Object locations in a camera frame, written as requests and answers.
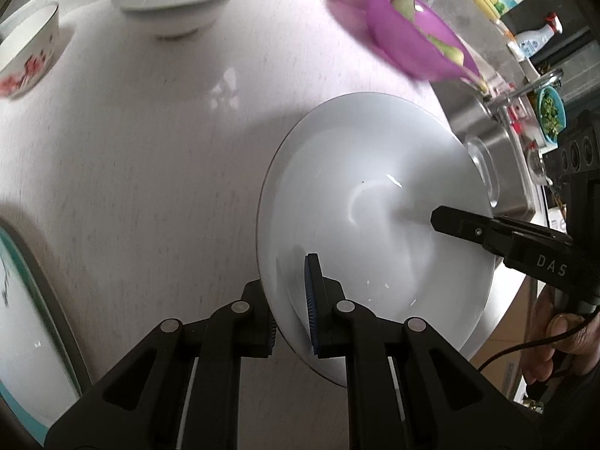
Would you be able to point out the green vegetable piece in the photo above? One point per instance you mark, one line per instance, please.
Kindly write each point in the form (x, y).
(450, 50)
(404, 2)

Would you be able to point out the white spray bottle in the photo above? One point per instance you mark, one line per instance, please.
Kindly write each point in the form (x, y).
(534, 40)

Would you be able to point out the chrome faucet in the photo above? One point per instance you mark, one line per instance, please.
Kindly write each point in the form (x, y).
(525, 89)

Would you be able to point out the chopped greens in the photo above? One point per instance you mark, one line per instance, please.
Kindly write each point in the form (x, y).
(549, 112)

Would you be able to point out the clear glass bowl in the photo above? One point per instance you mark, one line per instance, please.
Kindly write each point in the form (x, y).
(483, 164)

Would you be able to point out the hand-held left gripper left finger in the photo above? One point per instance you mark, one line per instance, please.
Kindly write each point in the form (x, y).
(255, 333)

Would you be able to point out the small white bowl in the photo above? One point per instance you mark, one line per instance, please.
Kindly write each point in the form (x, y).
(178, 14)

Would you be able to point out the teal floral plate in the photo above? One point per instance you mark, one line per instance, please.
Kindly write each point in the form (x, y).
(23, 337)

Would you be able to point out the teal plastic bowl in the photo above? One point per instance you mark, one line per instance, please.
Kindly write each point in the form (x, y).
(538, 101)

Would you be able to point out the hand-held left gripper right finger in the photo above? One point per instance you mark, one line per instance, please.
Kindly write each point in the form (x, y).
(311, 309)

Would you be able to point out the red floral white bowl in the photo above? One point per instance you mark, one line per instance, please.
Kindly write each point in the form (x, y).
(33, 51)

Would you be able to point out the person's right hand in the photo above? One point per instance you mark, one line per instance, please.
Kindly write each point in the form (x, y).
(543, 342)

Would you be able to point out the stainless steel sink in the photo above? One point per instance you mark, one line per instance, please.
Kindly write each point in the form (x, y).
(468, 117)

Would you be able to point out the purple plastic bowl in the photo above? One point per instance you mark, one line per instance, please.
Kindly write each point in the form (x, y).
(398, 42)

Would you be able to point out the steel pan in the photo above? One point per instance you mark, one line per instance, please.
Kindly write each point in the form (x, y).
(538, 164)

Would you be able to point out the large white plate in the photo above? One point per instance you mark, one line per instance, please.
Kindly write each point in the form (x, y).
(356, 187)

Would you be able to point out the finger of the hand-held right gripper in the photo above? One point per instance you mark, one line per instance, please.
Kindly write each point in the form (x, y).
(468, 229)

